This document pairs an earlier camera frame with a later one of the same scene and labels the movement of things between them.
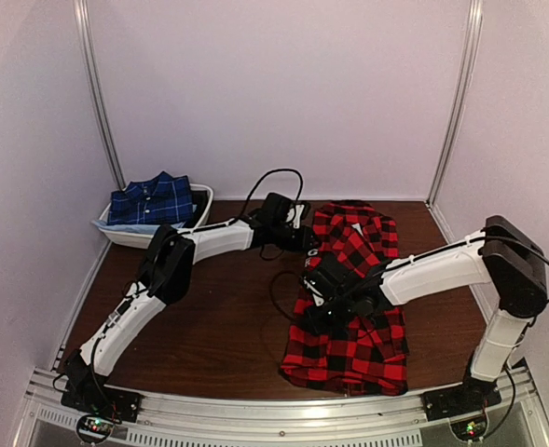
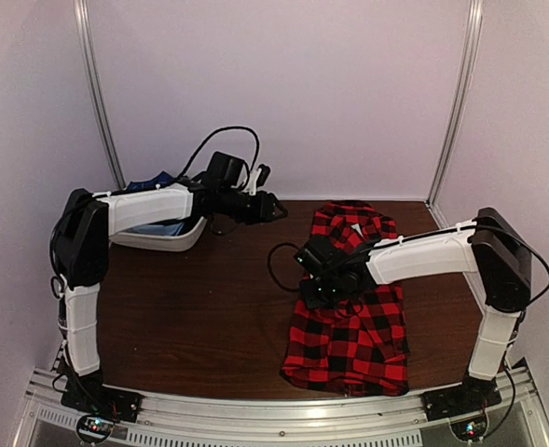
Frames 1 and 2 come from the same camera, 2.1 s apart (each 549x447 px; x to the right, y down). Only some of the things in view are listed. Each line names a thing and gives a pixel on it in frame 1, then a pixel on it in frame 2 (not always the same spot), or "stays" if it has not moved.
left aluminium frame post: [81, 23] stays
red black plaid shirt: [366, 355] stays
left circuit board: [94, 428] stays
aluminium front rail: [178, 419] stays
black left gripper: [305, 243] to [263, 211]
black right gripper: [312, 318] to [312, 301]
